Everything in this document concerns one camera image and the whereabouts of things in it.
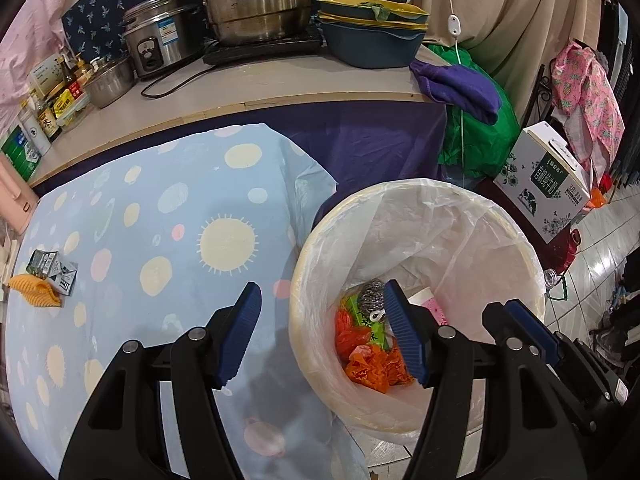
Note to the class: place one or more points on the beige round trash bin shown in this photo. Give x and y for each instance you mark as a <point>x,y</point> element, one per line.
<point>312,360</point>

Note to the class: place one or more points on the pink paper cup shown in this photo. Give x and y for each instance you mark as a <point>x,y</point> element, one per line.
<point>432,307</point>

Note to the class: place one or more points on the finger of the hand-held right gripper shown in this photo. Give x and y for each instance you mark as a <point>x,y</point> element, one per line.
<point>532,327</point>

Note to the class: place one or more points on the green plastic bag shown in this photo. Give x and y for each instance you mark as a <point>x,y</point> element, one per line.
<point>475,145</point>

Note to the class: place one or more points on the steel rice cooker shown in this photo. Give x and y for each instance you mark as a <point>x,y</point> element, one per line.
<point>165,35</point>

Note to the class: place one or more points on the clear plastic bottle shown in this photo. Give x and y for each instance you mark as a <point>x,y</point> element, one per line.
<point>551,278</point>

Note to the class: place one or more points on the red plastic bag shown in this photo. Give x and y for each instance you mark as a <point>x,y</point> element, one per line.
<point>350,335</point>

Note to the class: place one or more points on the white plastic bin liner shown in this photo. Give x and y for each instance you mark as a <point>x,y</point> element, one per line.
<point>450,240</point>

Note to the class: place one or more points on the blue floral cloth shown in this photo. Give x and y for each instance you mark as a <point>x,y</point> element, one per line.
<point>110,5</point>

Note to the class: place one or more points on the small green printed carton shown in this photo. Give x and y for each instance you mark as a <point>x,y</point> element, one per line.
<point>62,275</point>

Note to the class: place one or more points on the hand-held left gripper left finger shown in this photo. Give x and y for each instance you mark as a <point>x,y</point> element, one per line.
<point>240,335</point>

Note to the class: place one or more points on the beige curtain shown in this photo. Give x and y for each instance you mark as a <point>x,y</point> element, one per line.
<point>515,20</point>

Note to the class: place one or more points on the pink patterned garment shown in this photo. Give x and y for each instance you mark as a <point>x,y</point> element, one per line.
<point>592,100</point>

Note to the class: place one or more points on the white milk carton box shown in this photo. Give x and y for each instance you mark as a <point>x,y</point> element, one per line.
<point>540,180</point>

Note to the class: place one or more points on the pink curtain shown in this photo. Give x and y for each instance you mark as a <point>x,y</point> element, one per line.
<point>30,20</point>

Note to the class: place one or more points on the black induction cooker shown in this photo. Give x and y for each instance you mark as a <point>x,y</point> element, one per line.
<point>260,52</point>

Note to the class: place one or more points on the red bottle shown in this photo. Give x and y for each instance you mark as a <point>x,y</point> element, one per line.
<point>573,250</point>

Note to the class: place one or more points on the green printed paste box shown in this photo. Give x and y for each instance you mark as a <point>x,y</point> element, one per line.
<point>369,329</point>

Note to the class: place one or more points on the pink plastic appliance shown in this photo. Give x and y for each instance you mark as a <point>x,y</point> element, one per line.
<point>15,200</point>

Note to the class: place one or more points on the green and white box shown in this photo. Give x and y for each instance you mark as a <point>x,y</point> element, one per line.
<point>17,155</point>

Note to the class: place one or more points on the dark blue cloth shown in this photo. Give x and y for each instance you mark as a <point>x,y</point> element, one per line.
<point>380,145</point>

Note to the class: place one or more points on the purple cloth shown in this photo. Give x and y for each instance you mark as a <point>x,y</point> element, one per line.
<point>460,85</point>

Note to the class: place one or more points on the yellow foam fruit net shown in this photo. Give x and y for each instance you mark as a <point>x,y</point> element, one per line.
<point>37,292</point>

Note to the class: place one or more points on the blue plastic basin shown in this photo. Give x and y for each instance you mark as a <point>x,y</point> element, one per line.
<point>372,47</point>

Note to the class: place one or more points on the orange plastic bag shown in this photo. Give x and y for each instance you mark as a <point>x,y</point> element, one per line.
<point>380,370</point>

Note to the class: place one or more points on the yellow plastic basin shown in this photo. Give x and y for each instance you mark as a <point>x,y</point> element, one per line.
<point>350,7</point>

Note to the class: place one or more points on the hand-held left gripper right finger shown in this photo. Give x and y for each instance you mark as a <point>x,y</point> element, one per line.
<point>407,340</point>

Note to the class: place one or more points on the steel wool scrubber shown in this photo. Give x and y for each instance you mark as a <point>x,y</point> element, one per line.
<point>371,296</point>

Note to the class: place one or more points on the steel bowl with glass lid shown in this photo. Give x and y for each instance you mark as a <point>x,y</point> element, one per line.
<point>107,85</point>

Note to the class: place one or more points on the blue dotted tablecloth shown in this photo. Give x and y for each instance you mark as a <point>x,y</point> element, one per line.
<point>165,220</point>

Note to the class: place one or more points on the large steel pot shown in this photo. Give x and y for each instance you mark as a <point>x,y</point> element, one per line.
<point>260,5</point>

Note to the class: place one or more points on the black metal rack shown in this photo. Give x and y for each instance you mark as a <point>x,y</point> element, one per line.
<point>545,95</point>

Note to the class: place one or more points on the row of condiment bottles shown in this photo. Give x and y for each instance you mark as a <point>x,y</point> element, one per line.
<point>50,105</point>

